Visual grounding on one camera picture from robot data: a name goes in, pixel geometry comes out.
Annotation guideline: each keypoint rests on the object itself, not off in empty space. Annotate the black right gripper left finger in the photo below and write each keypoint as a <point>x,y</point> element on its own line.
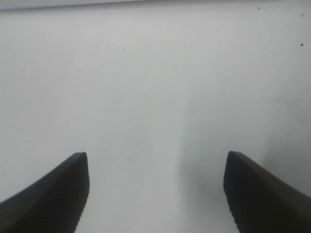
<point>52,204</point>

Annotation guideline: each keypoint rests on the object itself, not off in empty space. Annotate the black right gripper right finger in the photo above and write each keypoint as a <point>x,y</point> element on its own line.
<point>262,203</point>

